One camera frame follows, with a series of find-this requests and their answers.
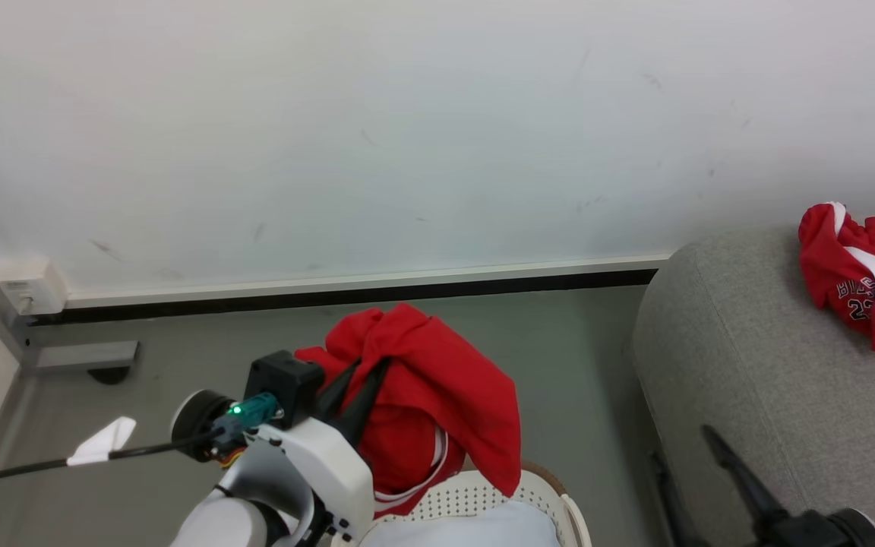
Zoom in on cream plastic laundry basket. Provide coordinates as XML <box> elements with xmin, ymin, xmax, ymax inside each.
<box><xmin>331</xmin><ymin>459</ymin><xmax>593</xmax><ymax>547</ymax></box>

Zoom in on white wall socket box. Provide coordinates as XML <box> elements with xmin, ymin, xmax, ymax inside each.
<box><xmin>0</xmin><ymin>257</ymin><xmax>69</xmax><ymax>317</ymax></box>

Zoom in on teal cable connector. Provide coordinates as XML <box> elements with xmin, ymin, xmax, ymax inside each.
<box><xmin>213</xmin><ymin>392</ymin><xmax>285</xmax><ymax>458</ymax></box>

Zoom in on black cable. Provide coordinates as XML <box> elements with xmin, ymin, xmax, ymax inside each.
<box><xmin>0</xmin><ymin>428</ymin><xmax>227</xmax><ymax>510</ymax></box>

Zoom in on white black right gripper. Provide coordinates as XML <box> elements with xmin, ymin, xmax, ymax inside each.
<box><xmin>649</xmin><ymin>424</ymin><xmax>875</xmax><ymax>547</ymax></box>

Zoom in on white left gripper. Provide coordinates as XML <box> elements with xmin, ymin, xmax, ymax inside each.
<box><xmin>249</xmin><ymin>356</ymin><xmax>394</xmax><ymax>547</ymax></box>

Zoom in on grey fabric sofa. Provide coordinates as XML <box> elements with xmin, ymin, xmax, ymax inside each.
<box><xmin>632</xmin><ymin>220</ymin><xmax>875</xmax><ymax>547</ymax></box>

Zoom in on white cloth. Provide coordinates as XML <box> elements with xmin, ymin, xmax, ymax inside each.
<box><xmin>358</xmin><ymin>500</ymin><xmax>563</xmax><ymax>547</ymax></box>

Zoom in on white cable tag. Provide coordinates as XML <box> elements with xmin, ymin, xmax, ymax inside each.
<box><xmin>66</xmin><ymin>416</ymin><xmax>137</xmax><ymax>466</ymax></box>

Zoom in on white baseboard strip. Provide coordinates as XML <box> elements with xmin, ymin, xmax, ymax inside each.
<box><xmin>64</xmin><ymin>254</ymin><xmax>671</xmax><ymax>310</ymax></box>

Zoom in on red shorts with white stripes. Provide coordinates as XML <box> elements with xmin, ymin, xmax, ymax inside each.
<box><xmin>798</xmin><ymin>201</ymin><xmax>875</xmax><ymax>353</ymax></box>

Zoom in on red basketball jersey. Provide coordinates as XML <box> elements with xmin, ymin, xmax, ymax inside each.
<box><xmin>295</xmin><ymin>302</ymin><xmax>523</xmax><ymax>520</ymax></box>

